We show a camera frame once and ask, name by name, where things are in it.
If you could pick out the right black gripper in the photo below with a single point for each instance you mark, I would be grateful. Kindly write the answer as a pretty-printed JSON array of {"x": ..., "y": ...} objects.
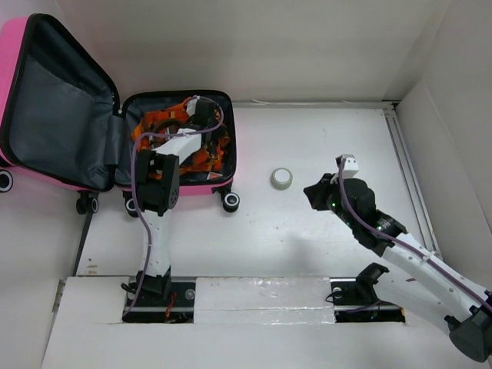
[{"x": 317, "y": 191}]

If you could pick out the round white-green jar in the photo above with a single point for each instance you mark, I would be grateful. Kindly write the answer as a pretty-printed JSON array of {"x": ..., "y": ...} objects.
[{"x": 281, "y": 178}]

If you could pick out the orange camouflage cloth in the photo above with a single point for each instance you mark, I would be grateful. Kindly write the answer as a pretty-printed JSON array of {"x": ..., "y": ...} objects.
[{"x": 211, "y": 152}]

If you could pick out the pink hard-shell suitcase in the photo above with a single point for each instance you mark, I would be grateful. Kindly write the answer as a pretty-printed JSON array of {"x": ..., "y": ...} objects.
[{"x": 62, "y": 119}]

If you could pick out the brown headphones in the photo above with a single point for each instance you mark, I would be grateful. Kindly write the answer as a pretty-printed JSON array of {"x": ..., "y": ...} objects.
[{"x": 160, "y": 133}]

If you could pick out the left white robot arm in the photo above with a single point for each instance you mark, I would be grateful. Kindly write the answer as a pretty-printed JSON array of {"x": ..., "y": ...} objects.
[{"x": 185, "y": 139}]

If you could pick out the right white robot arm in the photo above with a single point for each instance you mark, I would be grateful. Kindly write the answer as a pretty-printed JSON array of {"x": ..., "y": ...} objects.
[{"x": 434, "y": 291}]

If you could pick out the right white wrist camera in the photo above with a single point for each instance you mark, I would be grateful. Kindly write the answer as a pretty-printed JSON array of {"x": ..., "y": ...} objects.
[{"x": 347, "y": 166}]

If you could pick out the aluminium frame rail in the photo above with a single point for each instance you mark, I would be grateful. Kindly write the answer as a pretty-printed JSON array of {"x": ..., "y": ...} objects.
[{"x": 425, "y": 227}]

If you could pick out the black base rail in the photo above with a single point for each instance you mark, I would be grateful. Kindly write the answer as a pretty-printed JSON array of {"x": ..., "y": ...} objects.
[{"x": 262, "y": 301}]

